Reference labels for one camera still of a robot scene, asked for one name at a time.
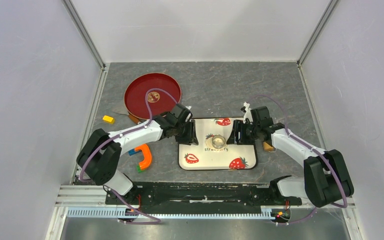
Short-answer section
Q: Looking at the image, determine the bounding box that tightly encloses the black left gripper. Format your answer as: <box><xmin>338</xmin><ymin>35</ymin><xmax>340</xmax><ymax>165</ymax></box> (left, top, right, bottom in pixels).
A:
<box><xmin>173</xmin><ymin>118</ymin><xmax>199</xmax><ymax>146</ymax></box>

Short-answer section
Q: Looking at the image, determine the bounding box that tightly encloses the round red lacquer tray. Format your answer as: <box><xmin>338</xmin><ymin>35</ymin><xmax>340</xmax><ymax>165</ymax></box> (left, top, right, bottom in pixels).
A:
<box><xmin>124</xmin><ymin>73</ymin><xmax>182</xmax><ymax>120</ymax></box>

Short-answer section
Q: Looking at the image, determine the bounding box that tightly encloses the orange horseshoe magnet toy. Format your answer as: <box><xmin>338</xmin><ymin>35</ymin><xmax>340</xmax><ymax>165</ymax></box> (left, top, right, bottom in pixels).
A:
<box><xmin>128</xmin><ymin>144</ymin><xmax>153</xmax><ymax>173</ymax></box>

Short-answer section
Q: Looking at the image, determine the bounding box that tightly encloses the small yellow block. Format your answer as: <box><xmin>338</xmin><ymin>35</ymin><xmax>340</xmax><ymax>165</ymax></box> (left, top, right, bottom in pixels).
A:
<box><xmin>102</xmin><ymin>115</ymin><xmax>115</xmax><ymax>124</ymax></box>

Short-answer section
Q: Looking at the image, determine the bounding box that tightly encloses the white strawberry enamel tray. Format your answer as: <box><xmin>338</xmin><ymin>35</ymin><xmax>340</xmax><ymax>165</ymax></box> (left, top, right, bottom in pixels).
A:
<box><xmin>178</xmin><ymin>117</ymin><xmax>258</xmax><ymax>171</ymax></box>

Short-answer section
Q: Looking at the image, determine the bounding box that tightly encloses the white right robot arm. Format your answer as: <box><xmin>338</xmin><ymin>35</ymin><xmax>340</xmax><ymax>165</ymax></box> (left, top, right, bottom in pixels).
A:
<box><xmin>227</xmin><ymin>102</ymin><xmax>355</xmax><ymax>208</ymax></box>

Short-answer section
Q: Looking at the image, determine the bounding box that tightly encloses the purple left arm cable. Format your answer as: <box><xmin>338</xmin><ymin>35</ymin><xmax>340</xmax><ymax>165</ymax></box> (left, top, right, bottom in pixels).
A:
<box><xmin>78</xmin><ymin>87</ymin><xmax>162</xmax><ymax>225</ymax></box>

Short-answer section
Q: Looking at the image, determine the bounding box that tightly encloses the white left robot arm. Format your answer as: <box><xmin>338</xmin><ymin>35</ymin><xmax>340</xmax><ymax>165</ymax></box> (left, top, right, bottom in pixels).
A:
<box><xmin>76</xmin><ymin>103</ymin><xmax>198</xmax><ymax>204</ymax></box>

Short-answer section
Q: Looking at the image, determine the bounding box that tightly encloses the small dough ball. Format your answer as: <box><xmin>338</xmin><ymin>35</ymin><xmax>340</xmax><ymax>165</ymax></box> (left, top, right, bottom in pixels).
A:
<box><xmin>205</xmin><ymin>134</ymin><xmax>228</xmax><ymax>151</ymax></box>

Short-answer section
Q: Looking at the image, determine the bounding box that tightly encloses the small metal cup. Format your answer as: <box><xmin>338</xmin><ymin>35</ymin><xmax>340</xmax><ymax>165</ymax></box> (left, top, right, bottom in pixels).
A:
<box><xmin>211</xmin><ymin>134</ymin><xmax>227</xmax><ymax>150</ymax></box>

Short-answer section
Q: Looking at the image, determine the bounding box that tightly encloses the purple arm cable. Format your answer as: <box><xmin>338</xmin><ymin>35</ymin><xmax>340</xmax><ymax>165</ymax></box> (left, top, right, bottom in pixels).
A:
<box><xmin>246</xmin><ymin>95</ymin><xmax>349</xmax><ymax>226</ymax></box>
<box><xmin>78</xmin><ymin>87</ymin><xmax>162</xmax><ymax>225</ymax></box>

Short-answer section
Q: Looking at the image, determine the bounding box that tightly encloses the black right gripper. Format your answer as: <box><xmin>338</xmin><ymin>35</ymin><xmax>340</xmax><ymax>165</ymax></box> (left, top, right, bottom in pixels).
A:
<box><xmin>226</xmin><ymin>120</ymin><xmax>260</xmax><ymax>146</ymax></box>

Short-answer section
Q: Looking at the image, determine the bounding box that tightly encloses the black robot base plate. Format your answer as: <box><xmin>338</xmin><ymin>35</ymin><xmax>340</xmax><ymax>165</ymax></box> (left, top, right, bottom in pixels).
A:
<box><xmin>123</xmin><ymin>180</ymin><xmax>302</xmax><ymax>215</ymax></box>

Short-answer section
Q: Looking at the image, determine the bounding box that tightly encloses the white slotted cable duct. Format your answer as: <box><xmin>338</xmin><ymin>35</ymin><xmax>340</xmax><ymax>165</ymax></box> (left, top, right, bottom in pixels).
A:
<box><xmin>66</xmin><ymin>207</ymin><xmax>280</xmax><ymax>220</ymax></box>

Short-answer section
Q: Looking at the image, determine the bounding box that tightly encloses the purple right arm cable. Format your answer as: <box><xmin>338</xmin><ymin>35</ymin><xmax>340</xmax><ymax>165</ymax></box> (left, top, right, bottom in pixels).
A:
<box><xmin>246</xmin><ymin>95</ymin><xmax>349</xmax><ymax>226</ymax></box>

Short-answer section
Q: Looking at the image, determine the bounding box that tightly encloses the wooden dough roller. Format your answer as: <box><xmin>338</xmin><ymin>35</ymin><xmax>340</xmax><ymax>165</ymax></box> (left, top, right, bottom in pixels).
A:
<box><xmin>262</xmin><ymin>141</ymin><xmax>276</xmax><ymax>153</ymax></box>

